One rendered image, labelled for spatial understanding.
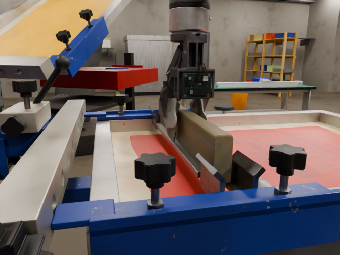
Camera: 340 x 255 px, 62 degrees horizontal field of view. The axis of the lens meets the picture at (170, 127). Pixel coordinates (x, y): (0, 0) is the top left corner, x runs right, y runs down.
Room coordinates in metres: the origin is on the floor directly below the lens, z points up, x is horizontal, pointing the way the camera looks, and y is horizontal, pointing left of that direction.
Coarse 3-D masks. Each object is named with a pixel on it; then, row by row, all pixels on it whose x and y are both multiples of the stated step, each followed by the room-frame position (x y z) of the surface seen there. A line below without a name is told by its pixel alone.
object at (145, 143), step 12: (228, 132) 0.80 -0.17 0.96; (240, 132) 0.81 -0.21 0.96; (252, 132) 0.81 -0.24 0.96; (264, 132) 0.81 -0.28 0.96; (276, 132) 0.81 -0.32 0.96; (300, 132) 0.81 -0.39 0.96; (312, 132) 0.81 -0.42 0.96; (324, 132) 0.81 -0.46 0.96; (132, 144) 0.67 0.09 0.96; (144, 144) 0.68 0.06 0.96; (156, 144) 0.68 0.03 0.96; (168, 144) 0.68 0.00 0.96; (336, 144) 0.69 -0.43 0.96
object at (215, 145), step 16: (160, 112) 0.75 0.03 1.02; (192, 112) 0.55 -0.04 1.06; (176, 128) 0.58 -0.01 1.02; (192, 128) 0.48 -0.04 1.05; (208, 128) 0.42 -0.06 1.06; (192, 144) 0.47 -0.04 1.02; (208, 144) 0.40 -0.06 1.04; (224, 144) 0.38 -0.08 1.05; (208, 160) 0.40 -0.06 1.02; (224, 160) 0.38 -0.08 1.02; (224, 176) 0.38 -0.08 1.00
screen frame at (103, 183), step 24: (96, 120) 0.79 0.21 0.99; (120, 120) 0.80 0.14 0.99; (144, 120) 0.82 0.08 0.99; (216, 120) 0.87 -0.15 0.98; (240, 120) 0.89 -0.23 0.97; (264, 120) 0.91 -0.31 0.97; (288, 120) 0.93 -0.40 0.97; (312, 120) 0.95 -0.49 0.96; (336, 120) 0.89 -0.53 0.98; (96, 144) 0.56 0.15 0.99; (96, 168) 0.43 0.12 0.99; (96, 192) 0.34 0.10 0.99
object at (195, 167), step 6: (156, 126) 0.73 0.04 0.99; (162, 126) 0.70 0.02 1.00; (162, 132) 0.66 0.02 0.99; (168, 138) 0.60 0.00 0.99; (174, 144) 0.55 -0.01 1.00; (180, 144) 0.55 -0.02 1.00; (180, 150) 0.51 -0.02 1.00; (180, 156) 0.50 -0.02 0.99; (186, 156) 0.47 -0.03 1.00; (186, 162) 0.46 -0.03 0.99; (192, 162) 0.44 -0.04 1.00; (192, 168) 0.43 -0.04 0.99; (198, 168) 0.42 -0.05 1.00; (198, 174) 0.41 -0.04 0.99
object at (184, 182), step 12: (252, 156) 0.59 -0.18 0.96; (180, 168) 0.52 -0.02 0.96; (180, 180) 0.46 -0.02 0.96; (192, 180) 0.46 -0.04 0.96; (276, 180) 0.47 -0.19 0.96; (288, 180) 0.47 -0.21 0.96; (300, 180) 0.47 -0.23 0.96; (312, 180) 0.47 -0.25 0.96; (324, 180) 0.47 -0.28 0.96; (336, 180) 0.47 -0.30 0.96; (168, 192) 0.41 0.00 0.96; (180, 192) 0.42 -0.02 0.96; (192, 192) 0.42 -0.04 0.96; (204, 192) 0.42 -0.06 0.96
